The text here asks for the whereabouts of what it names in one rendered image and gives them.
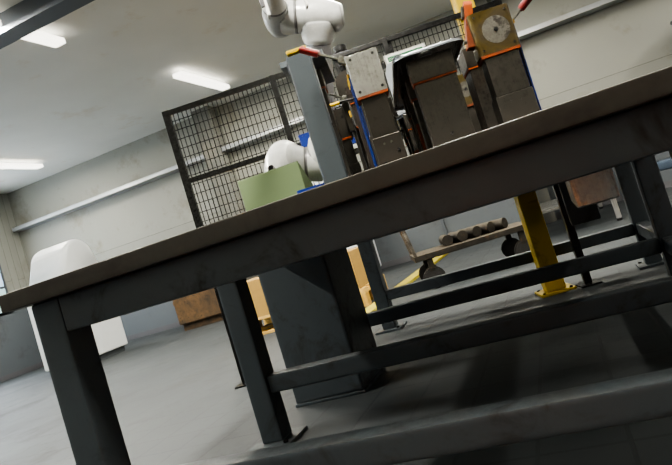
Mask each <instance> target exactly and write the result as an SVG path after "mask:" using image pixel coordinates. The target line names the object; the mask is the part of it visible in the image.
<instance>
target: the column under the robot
mask: <svg viewBox="0 0 672 465"><path fill-rule="evenodd" d="M258 277H259V280H260V284H261V287H262V290H263V294H264V297H265V300H266V304H267V307H268V310H269V314H270V317H271V320H272V324H273V327H274V330H275V333H276V337H277V340H278V343H279V347H280V350H281V353H282V357H283V360H284V363H285V367H286V368H291V367H295V366H299V365H303V364H307V363H311V362H315V361H320V360H324V359H328V358H332V357H336V356H340V355H345V354H349V353H353V352H357V351H361V350H365V349H369V348H374V347H377V346H376V342H375V339H374V336H373V333H372V329H371V326H370V323H369V320H368V316H367V313H366V310H365V307H364V303H363V300H362V297H361V294H360V290H359V287H358V284H357V281H356V277H355V274H354V271H353V268H352V264H351V261H350V258H349V255H348V252H347V248H344V249H341V250H338V251H334V252H331V253H328V254H324V255H321V256H318V257H314V258H311V259H308V260H305V261H301V262H298V263H295V264H291V265H288V266H285V267H281V268H278V269H275V270H271V271H268V272H265V273H261V274H258ZM384 370H385V368H381V369H376V370H372V371H367V372H363V373H359V374H354V375H350V376H346V377H341V378H337V379H332V380H328V381H324V382H319V383H315V384H310V385H306V386H302V387H297V388H293V389H292V390H293V393H294V396H295V400H296V403H297V404H296V405H295V406H296V408H298V407H302V406H307V405H312V404H316V403H321V402H325V401H330V400H335V399H339V398H344V397H349V396H353V395H358V394H362V393H366V392H367V391H368V389H369V388H370V387H371V386H372V385H373V383H374V382H375V381H376V380H377V379H378V377H379V376H380V375H381V374H382V373H383V371H384Z"/></svg>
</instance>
